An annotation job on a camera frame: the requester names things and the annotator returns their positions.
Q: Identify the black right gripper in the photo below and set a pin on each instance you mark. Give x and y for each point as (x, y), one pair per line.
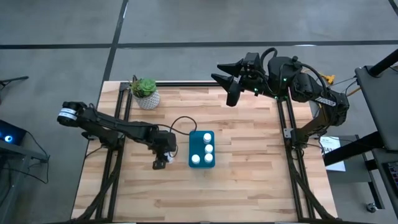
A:
(252, 81)

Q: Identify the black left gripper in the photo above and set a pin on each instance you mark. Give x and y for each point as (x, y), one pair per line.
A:
(163, 151)

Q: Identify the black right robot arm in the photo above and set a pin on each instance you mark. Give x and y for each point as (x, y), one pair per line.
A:
(311, 87)

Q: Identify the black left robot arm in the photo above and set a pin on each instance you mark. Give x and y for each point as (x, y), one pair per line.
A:
(102, 123)

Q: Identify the blue plastic basket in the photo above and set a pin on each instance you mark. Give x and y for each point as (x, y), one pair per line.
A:
(196, 144)

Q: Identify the white triangle-patterned plant pot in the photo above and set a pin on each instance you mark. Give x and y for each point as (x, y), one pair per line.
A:
(149, 102)

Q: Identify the green succulent plant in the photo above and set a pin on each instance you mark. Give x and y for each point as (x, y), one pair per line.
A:
(143, 87)

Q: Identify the white paper sheet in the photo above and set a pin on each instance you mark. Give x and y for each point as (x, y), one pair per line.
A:
(334, 155)

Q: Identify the grey cart top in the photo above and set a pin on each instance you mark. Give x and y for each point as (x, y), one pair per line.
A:
(379, 105)

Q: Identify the black pole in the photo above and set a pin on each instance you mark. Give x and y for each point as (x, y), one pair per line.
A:
(384, 63)

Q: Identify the black device with blue light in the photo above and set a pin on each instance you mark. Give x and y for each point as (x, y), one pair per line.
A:
(11, 133)

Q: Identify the grey caster wheel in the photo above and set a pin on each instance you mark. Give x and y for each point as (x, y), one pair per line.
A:
(372, 207)

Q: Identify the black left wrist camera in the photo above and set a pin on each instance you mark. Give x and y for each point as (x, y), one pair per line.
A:
(168, 138)

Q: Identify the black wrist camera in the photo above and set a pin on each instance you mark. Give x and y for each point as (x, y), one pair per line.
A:
(252, 59)
(168, 138)

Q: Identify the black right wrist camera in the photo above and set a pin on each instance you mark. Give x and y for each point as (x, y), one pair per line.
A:
(252, 59)

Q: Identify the silver corner bracket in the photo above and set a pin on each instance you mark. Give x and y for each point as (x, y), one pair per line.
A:
(288, 133)

